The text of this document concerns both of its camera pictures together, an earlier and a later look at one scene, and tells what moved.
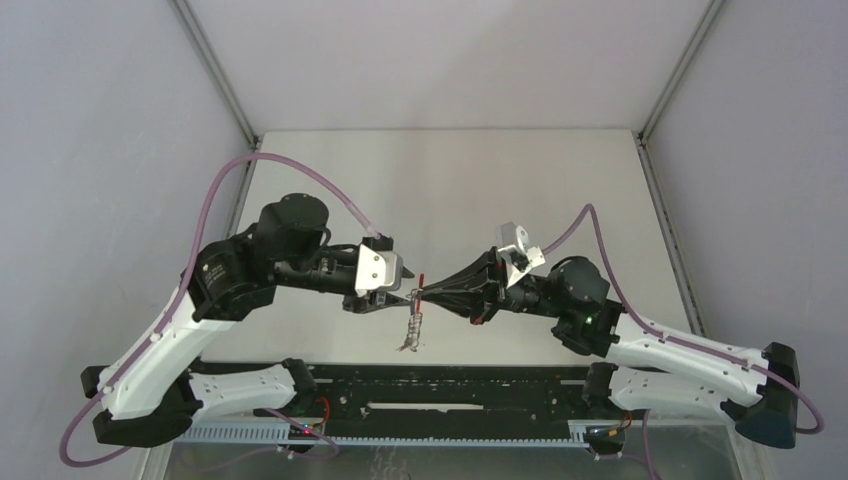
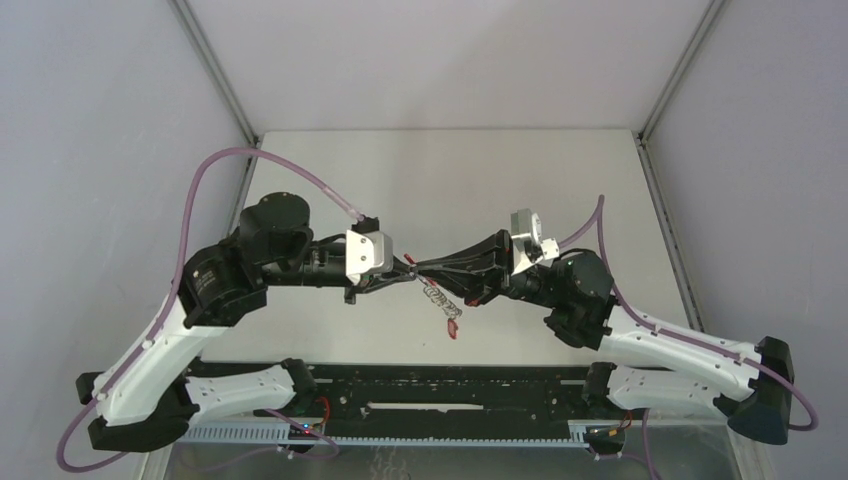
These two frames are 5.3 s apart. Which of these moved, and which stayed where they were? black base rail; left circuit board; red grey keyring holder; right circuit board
Moved: red grey keyring holder
Stayed: black base rail; left circuit board; right circuit board
